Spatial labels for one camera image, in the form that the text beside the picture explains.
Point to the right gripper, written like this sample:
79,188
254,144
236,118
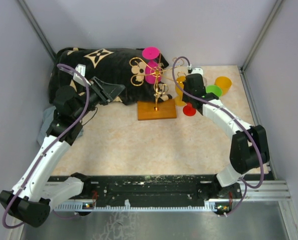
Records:
185,98

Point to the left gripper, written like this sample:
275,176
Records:
107,93

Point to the green plastic wine glass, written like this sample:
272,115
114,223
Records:
214,89

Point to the red plastic wine glass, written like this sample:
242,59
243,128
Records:
189,110

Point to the pink plastic wine glass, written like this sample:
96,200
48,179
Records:
151,54

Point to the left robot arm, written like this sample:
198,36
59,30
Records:
29,200

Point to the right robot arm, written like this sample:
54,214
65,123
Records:
249,146

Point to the clear wine glass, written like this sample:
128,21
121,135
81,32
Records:
205,81

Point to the orange wine glass near rack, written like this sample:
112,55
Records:
178,99

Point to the orange wine glass far right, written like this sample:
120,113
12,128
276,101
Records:
224,83

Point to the black floral pillow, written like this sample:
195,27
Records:
125,66

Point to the grey cloth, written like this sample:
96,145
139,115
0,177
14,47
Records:
47,125

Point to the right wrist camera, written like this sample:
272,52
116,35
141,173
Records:
195,70

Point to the gold wire glass rack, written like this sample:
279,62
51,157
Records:
147,111

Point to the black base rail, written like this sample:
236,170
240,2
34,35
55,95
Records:
153,193

